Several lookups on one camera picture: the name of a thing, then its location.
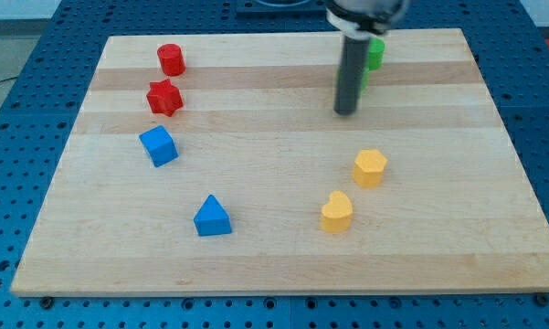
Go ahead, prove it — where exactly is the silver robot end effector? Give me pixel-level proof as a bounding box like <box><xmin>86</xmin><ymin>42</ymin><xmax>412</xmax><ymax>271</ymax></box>
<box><xmin>325</xmin><ymin>0</ymin><xmax>409</xmax><ymax>40</ymax></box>

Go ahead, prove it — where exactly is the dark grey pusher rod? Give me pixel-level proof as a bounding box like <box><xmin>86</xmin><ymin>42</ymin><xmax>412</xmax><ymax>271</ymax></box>
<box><xmin>334</xmin><ymin>36</ymin><xmax>370</xmax><ymax>116</ymax></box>

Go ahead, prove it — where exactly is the yellow hexagon block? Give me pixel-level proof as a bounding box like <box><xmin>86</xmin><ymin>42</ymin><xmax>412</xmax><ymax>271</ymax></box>
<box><xmin>353</xmin><ymin>149</ymin><xmax>387</xmax><ymax>188</ymax></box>

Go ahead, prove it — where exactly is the yellow heart block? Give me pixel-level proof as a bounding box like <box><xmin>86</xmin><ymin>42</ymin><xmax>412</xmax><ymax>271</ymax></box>
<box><xmin>320</xmin><ymin>191</ymin><xmax>354</xmax><ymax>233</ymax></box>

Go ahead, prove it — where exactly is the green cylinder block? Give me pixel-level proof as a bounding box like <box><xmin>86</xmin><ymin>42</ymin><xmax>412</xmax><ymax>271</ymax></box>
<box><xmin>367</xmin><ymin>38</ymin><xmax>385</xmax><ymax>70</ymax></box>

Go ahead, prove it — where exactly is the blue mounting plate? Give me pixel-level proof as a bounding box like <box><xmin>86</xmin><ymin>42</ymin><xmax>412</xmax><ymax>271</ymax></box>
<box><xmin>234</xmin><ymin>0</ymin><xmax>326</xmax><ymax>16</ymax></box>

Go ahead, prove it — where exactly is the red cylinder block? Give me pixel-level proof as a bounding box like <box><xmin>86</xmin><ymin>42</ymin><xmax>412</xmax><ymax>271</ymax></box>
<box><xmin>157</xmin><ymin>44</ymin><xmax>186</xmax><ymax>76</ymax></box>

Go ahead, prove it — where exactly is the wooden board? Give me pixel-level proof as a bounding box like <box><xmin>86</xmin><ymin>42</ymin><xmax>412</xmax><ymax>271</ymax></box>
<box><xmin>11</xmin><ymin>28</ymin><xmax>549</xmax><ymax>297</ymax></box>

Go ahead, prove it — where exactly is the red star block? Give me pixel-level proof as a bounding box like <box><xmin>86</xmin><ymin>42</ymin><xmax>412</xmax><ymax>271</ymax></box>
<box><xmin>146</xmin><ymin>79</ymin><xmax>184</xmax><ymax>117</ymax></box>

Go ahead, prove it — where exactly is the blue cube block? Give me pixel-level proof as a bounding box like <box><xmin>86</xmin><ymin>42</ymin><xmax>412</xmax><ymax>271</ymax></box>
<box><xmin>139</xmin><ymin>125</ymin><xmax>179</xmax><ymax>167</ymax></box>

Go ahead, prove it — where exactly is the blue triangle block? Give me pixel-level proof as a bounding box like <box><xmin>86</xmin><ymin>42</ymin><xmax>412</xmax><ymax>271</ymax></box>
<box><xmin>194</xmin><ymin>195</ymin><xmax>232</xmax><ymax>237</ymax></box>

